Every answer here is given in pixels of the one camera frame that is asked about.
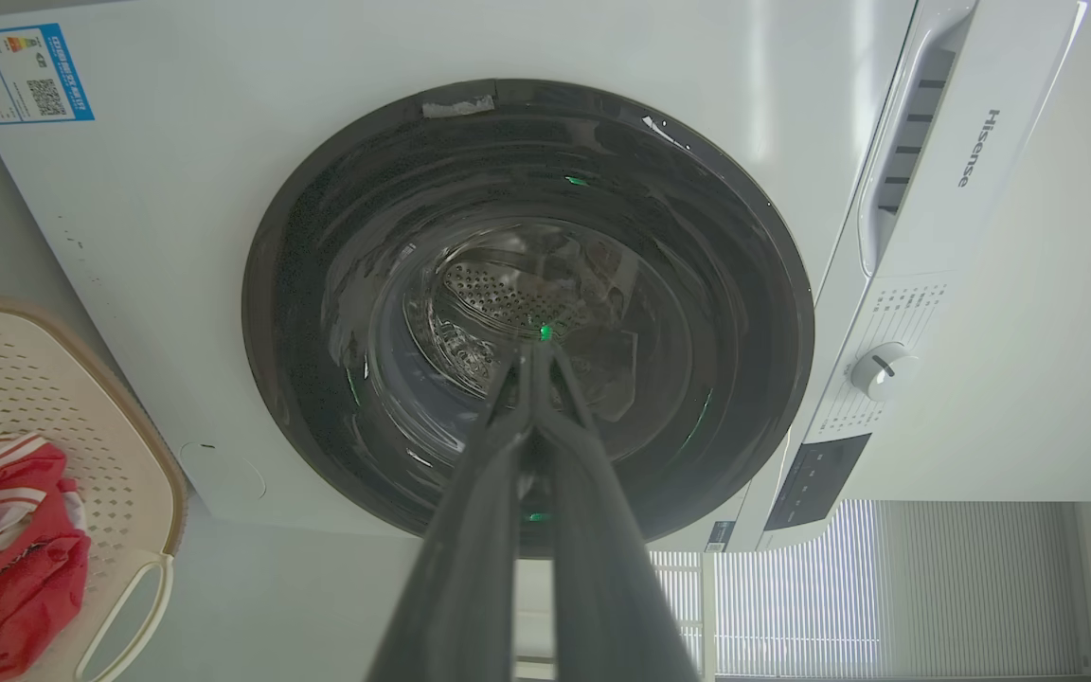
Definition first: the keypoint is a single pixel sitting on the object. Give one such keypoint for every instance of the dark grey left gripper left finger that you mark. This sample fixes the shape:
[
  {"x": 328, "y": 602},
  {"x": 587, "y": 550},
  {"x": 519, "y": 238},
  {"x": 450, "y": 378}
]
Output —
[{"x": 470, "y": 559}]

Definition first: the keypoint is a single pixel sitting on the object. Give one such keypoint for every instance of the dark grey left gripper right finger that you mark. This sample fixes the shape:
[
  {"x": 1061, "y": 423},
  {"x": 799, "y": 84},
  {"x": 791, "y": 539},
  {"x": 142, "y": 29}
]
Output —
[{"x": 602, "y": 568}]

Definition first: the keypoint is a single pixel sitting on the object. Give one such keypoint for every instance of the cream perforated laundry basket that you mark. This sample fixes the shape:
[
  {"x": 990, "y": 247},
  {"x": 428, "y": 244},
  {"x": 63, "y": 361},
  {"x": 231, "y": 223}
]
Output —
[{"x": 110, "y": 445}]

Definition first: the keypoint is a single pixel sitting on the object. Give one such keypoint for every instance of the round dark washing machine door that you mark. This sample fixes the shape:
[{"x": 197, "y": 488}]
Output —
[{"x": 337, "y": 284}]

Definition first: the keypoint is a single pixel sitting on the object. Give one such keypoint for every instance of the white washing machine dial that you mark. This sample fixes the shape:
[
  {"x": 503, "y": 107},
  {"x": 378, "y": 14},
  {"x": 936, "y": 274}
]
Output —
[{"x": 882, "y": 369}]

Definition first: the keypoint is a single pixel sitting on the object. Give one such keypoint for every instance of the white Hisense washing machine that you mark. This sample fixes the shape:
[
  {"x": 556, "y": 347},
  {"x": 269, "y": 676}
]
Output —
[{"x": 167, "y": 237}]

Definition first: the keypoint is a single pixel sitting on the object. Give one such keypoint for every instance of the grey tape piece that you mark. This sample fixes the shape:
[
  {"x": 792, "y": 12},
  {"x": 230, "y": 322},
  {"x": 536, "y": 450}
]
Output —
[{"x": 457, "y": 105}]

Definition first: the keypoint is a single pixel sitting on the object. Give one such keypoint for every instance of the red and white garment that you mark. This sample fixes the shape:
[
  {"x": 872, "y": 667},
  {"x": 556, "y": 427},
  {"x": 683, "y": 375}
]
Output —
[{"x": 6, "y": 559}]

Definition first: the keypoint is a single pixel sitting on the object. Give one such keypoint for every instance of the blue energy label sticker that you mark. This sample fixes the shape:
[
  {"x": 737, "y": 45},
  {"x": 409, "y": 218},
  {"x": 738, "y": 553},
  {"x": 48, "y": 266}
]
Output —
[{"x": 20, "y": 73}]

